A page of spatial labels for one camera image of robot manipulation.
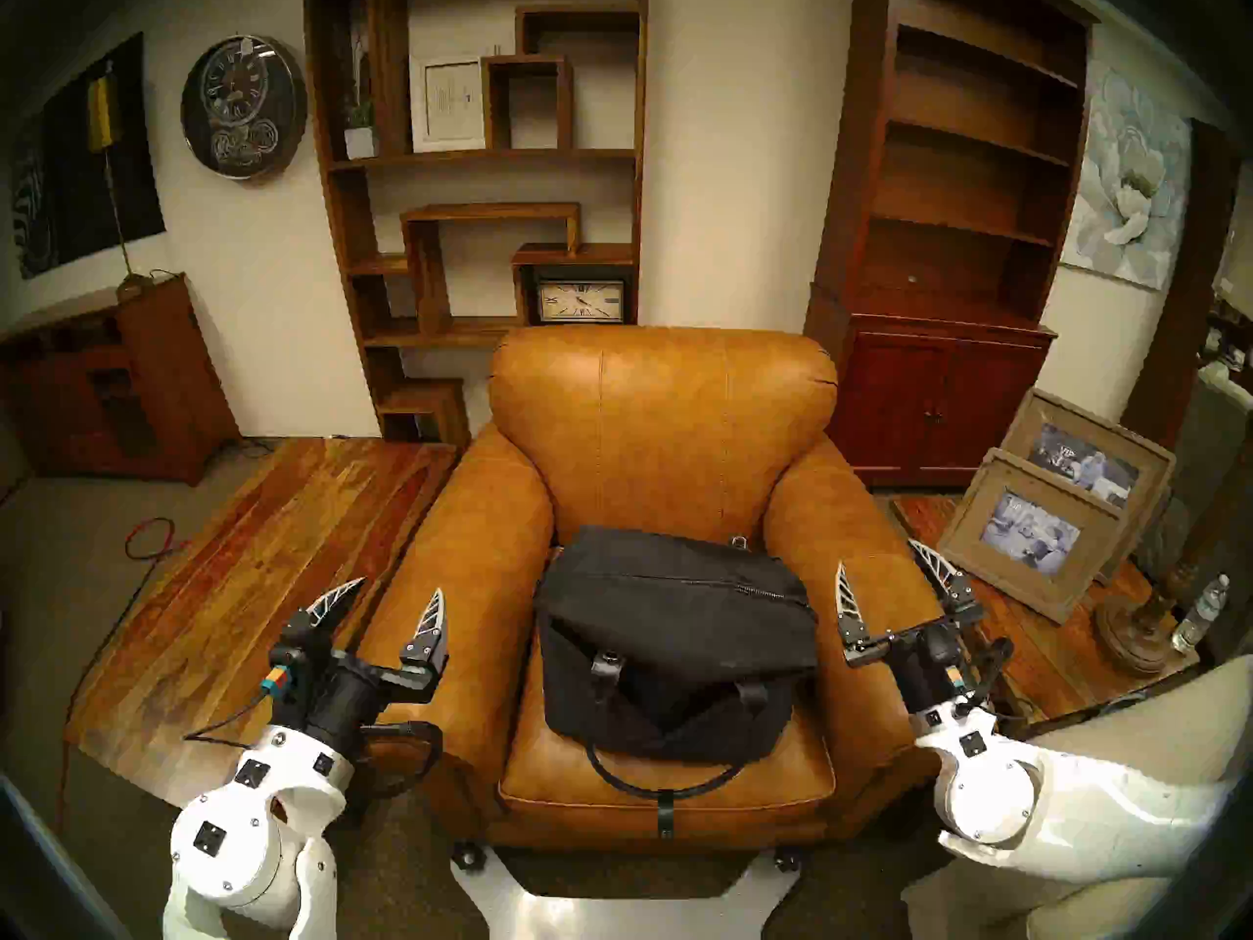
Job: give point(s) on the rectangular mantel clock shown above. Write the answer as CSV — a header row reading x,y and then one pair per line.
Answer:
x,y
580,301

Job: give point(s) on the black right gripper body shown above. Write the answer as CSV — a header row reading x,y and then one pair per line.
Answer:
x,y
935,669

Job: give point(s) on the open wooden shelf unit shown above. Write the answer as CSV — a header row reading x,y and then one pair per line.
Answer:
x,y
357,213

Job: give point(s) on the gold shade brass lamp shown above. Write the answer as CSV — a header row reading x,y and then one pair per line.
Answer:
x,y
101,111

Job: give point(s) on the clear plastic water bottle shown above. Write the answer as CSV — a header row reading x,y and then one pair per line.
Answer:
x,y
1200,617

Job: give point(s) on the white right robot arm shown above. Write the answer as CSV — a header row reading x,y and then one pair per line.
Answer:
x,y
1077,811

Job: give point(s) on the dark zebra wall art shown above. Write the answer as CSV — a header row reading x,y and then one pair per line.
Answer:
x,y
59,184

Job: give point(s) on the small potted plant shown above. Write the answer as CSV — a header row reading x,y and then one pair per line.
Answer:
x,y
360,140

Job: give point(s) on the rustic wooden side table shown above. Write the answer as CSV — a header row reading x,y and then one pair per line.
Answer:
x,y
1038,654

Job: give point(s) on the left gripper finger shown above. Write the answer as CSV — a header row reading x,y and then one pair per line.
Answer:
x,y
331,603
433,630

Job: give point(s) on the black caster knob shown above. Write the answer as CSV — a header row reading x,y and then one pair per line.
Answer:
x,y
785,860
468,856

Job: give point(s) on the beige fabric sofa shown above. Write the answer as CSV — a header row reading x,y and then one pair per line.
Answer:
x,y
1155,723

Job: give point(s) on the large grey wood photo frame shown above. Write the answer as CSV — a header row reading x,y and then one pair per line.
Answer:
x,y
1150,448

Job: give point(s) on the small grey wood photo frame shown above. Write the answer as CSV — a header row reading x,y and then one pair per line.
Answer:
x,y
979,556

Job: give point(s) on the brown wooden console cabinet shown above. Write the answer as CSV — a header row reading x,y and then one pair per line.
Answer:
x,y
171,380

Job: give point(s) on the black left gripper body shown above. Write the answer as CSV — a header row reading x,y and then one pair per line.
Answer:
x,y
343,698

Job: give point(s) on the tan leather armchair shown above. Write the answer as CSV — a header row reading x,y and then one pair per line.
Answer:
x,y
666,409

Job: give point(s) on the round black wall clock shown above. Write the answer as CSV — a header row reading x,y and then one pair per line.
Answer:
x,y
243,106

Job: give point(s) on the grey upholstered chair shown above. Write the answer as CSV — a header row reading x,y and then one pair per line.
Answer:
x,y
1209,429

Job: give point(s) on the black zipper duffel bag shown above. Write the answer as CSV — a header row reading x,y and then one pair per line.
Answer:
x,y
675,625

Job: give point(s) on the white flower canvas painting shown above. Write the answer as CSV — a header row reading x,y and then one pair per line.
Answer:
x,y
1126,179

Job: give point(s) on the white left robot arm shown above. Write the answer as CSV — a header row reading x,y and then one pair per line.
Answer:
x,y
245,840

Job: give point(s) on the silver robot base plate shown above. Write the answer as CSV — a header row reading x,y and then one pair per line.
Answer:
x,y
626,914

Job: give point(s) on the wood slab coffee table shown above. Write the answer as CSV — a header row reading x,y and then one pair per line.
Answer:
x,y
255,556

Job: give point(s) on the white framed document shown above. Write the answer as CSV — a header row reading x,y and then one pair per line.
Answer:
x,y
445,101

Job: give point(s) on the turned wood table lamp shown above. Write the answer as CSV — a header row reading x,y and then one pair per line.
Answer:
x,y
1131,634

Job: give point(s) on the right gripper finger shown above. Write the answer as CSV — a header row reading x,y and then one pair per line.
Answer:
x,y
852,615
951,586

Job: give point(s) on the cherry wood bookcase hutch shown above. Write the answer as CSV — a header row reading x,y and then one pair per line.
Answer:
x,y
940,390

